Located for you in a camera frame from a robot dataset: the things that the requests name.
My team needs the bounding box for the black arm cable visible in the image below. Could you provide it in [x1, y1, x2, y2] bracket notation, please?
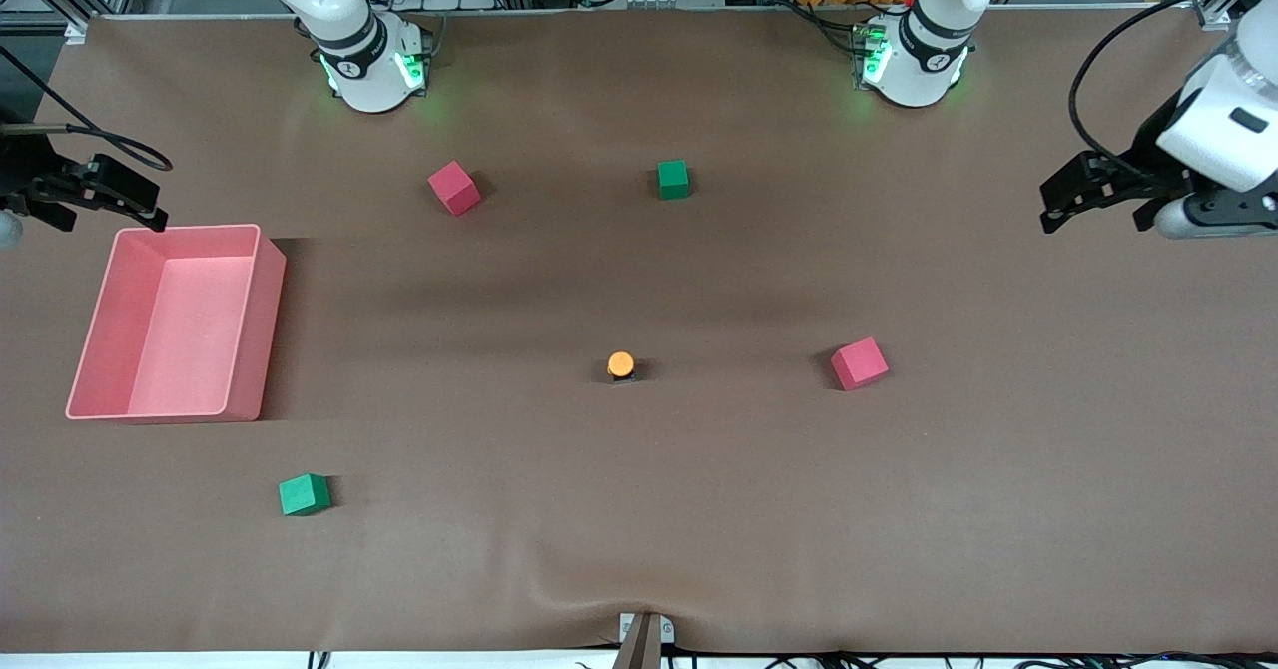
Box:
[0, 45, 173, 172]
[1069, 0, 1261, 176]

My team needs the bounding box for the pink foam cube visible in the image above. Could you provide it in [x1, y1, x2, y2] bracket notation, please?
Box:
[427, 160, 483, 218]
[830, 336, 891, 392]

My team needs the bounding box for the brown table cover cloth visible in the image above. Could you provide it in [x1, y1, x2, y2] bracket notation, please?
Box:
[0, 5, 1278, 655]

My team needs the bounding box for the pink plastic bin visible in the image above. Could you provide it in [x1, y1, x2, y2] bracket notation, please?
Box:
[66, 224, 288, 422]

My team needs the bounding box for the grey metal table clamp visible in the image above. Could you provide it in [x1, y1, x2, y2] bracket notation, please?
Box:
[619, 612, 676, 646]

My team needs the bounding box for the brown camera mount pole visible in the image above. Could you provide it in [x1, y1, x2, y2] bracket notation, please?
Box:
[612, 614, 664, 669]

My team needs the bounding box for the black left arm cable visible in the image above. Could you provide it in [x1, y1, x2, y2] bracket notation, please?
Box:
[1069, 0, 1261, 176]

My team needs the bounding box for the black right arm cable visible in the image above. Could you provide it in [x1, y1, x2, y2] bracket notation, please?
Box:
[0, 45, 173, 172]

